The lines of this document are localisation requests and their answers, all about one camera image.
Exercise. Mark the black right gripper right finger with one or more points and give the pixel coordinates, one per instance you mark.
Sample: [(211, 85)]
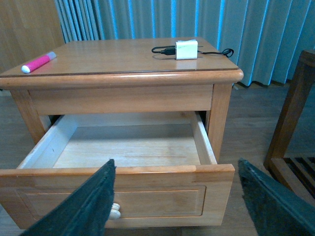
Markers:
[(274, 209)]

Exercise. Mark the wooden drawer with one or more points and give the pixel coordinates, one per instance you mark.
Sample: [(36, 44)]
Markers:
[(166, 171)]

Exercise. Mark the white charger adapter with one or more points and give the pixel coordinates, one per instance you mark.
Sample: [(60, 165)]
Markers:
[(186, 49)]

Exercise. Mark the wooden nightstand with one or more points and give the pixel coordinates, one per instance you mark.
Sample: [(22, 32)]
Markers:
[(124, 76)]

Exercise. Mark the dark wooden furniture frame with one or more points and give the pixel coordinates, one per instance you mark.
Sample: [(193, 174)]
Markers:
[(298, 173)]

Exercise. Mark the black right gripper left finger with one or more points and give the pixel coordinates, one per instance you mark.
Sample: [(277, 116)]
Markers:
[(84, 212)]

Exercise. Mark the grey blue curtain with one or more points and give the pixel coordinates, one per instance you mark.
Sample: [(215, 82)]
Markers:
[(267, 36)]

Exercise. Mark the pink marker with clear cap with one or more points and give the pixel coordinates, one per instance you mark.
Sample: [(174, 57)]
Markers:
[(37, 63)]

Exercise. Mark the drawer round knob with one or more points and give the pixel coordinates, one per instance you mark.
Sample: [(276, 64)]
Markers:
[(115, 212)]

